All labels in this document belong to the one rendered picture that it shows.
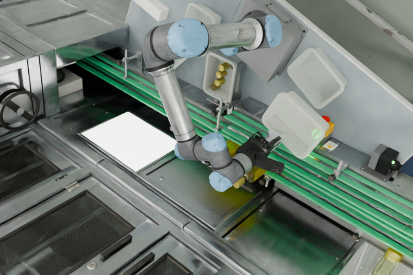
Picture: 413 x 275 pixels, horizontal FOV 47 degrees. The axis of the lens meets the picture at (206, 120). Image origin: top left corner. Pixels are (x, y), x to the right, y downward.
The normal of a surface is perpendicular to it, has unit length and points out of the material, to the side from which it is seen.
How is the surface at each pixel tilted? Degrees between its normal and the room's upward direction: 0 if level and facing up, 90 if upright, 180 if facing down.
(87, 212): 90
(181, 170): 90
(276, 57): 1
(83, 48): 90
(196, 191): 90
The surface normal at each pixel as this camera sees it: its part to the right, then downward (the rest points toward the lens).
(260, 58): -0.65, 0.37
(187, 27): 0.62, 0.04
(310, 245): 0.09, -0.83
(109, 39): 0.76, 0.42
